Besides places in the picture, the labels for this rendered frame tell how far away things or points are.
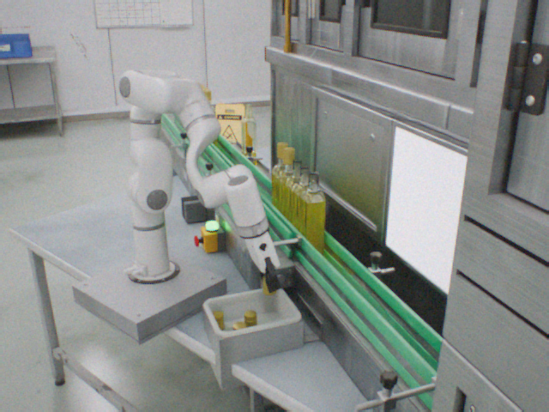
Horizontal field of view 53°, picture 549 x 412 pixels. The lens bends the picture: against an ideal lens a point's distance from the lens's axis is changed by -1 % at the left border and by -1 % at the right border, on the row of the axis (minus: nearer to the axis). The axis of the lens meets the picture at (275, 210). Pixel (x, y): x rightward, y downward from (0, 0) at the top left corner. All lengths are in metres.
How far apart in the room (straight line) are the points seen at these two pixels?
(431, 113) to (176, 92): 0.59
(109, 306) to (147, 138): 0.46
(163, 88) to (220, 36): 6.19
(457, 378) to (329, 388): 0.70
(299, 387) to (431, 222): 0.49
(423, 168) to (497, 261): 0.71
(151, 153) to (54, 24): 5.85
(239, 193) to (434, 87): 0.48
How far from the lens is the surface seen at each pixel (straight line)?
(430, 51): 1.31
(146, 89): 1.39
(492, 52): 0.56
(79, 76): 7.33
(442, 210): 1.23
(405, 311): 1.25
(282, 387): 1.34
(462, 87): 1.19
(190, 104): 1.38
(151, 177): 1.49
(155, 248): 1.63
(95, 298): 1.62
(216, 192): 1.30
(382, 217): 1.44
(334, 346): 1.41
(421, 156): 1.27
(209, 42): 7.50
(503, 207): 0.56
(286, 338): 1.43
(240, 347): 1.39
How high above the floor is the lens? 1.62
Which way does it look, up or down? 23 degrees down
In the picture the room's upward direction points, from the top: straight up
